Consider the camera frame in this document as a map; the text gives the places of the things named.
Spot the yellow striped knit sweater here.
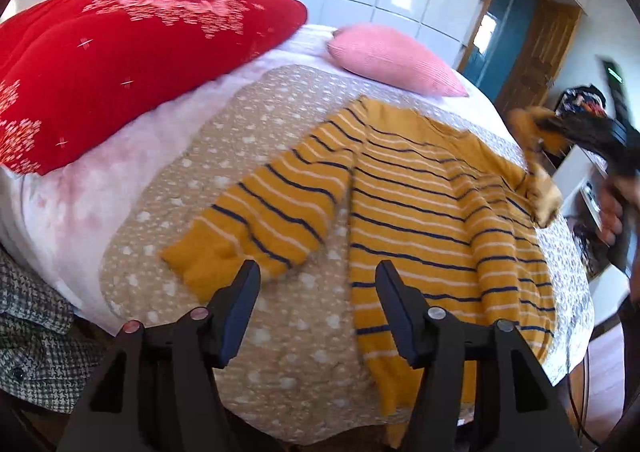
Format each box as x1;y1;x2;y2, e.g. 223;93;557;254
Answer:
162;97;562;415

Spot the shoe rack with clothes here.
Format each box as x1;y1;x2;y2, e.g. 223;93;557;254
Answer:
554;85;606;117

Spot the person's right hand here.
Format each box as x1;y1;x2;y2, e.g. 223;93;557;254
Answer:
599;176;639;245

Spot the white shelf unit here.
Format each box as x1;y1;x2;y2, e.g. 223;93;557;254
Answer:
544;146;629;328

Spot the houndstooth checked fabric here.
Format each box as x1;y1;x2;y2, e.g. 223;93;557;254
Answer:
0;252;104;414

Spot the beige spotted quilt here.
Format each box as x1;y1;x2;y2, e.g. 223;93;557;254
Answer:
100;66;593;444

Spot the brown wooden door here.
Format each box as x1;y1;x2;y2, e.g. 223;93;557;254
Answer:
458;0;582;117

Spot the white pink bed sheet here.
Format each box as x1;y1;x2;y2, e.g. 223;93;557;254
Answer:
0;23;597;385

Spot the pink ribbed cushion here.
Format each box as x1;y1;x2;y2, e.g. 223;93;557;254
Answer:
326;23;468;98

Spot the red embroidered pillow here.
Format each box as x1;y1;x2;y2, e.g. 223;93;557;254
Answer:
1;0;308;175

